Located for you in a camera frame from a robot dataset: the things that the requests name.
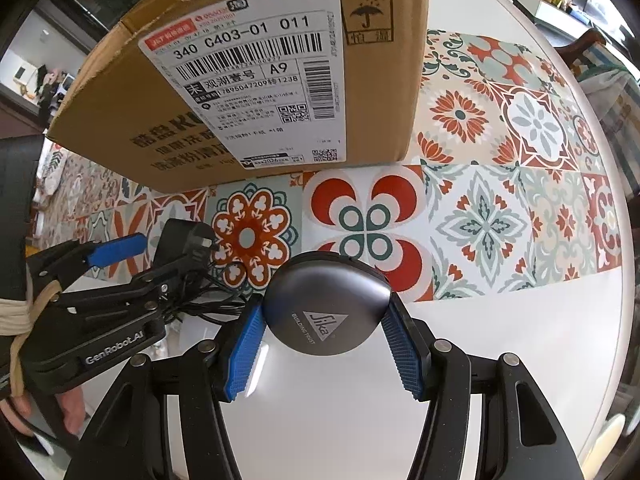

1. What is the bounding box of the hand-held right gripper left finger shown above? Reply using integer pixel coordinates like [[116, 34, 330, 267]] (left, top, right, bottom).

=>
[[62, 293, 274, 480]]

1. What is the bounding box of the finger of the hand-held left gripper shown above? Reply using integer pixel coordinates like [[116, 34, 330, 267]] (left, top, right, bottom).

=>
[[52, 254, 214, 320], [26, 232, 147, 287]]

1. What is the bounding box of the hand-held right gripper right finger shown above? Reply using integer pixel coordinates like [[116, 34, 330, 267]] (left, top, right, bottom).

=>
[[379, 291, 585, 480]]

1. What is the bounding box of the black power adapter with cable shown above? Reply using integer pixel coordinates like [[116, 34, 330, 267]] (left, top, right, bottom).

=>
[[149, 218, 267, 324]]

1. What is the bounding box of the dark grey rounded device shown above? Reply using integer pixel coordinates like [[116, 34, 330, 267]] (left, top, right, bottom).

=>
[[262, 252, 391, 359]]

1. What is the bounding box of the brown cardboard box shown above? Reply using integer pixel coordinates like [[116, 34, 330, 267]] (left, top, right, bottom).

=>
[[45, 0, 432, 196]]

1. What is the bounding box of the person's left hand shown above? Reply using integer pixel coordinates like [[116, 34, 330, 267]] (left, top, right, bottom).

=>
[[0, 386, 94, 439]]

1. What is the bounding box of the beige elastic band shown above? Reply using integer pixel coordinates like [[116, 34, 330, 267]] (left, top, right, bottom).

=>
[[0, 279, 64, 397]]

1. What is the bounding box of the leaf print tissue packet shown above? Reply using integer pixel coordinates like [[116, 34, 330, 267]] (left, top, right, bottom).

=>
[[41, 150, 66, 196]]

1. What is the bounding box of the patterned tile table runner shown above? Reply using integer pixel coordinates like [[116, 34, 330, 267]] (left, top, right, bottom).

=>
[[29, 29, 622, 307]]

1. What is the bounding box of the wooden chair with striped cloth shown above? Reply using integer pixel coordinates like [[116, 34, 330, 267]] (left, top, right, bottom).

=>
[[554, 27, 640, 128]]

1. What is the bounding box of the white TV cabinet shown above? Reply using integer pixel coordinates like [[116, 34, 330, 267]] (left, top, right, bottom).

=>
[[509, 0, 603, 38]]

